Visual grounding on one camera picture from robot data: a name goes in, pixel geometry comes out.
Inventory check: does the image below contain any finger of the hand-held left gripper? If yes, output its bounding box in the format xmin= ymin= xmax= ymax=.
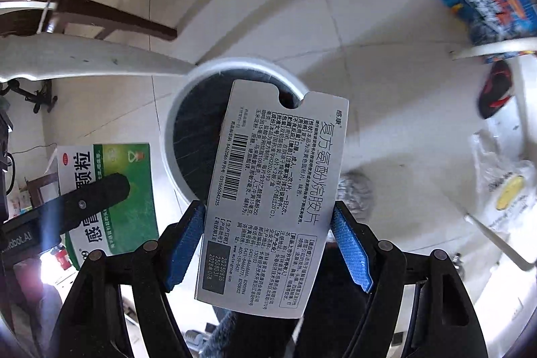
xmin=42 ymin=172 xmax=131 ymax=238

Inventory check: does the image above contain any white trash bin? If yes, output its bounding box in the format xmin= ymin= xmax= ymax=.
xmin=163 ymin=57 xmax=312 ymax=203

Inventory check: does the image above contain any black red shoe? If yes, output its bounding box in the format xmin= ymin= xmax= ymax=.
xmin=477 ymin=62 xmax=515 ymax=119

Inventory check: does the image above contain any white plastic bag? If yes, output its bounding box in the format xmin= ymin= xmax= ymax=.
xmin=470 ymin=129 xmax=537 ymax=235

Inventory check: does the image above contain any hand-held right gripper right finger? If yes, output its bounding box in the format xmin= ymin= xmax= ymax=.
xmin=329 ymin=201 xmax=488 ymax=358

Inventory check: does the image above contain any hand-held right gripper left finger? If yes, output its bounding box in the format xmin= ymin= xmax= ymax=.
xmin=59 ymin=201 xmax=207 ymax=358

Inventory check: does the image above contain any green white medicine box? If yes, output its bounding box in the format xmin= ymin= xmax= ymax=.
xmin=56 ymin=142 xmax=160 ymax=270

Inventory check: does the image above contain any grey fuzzy slipper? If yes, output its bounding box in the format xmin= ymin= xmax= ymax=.
xmin=337 ymin=171 xmax=375 ymax=225

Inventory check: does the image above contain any black exercise machine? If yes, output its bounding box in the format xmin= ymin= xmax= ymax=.
xmin=0 ymin=79 xmax=58 ymax=114

